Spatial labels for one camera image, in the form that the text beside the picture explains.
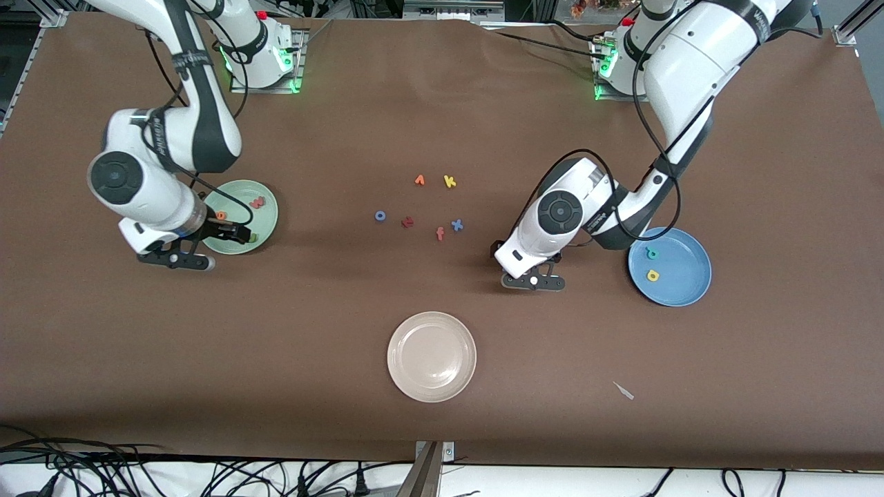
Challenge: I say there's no black base power cable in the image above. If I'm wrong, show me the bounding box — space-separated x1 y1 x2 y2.
483 19 608 60

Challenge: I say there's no beige plate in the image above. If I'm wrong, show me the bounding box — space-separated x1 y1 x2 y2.
387 311 477 403

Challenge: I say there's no mint green plate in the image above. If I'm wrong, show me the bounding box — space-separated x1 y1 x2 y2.
195 179 279 255

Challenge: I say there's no aluminium corner profile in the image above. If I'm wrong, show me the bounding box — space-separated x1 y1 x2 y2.
832 0 884 48

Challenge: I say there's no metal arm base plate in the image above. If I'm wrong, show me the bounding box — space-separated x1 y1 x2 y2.
230 28 306 95
593 38 651 103

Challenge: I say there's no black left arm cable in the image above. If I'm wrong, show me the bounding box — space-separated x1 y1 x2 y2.
515 10 824 242

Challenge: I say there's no aluminium table edge rail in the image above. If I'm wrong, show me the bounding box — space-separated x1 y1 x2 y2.
0 8 70 139

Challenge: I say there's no grey metal bracket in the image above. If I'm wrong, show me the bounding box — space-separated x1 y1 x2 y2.
413 440 457 497

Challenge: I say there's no aluminium frame bar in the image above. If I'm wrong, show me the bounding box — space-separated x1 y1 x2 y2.
404 0 505 21

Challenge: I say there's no blue plate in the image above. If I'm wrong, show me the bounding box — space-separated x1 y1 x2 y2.
628 227 713 307

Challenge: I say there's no brown table cover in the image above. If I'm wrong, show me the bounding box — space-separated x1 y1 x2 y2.
0 10 884 471

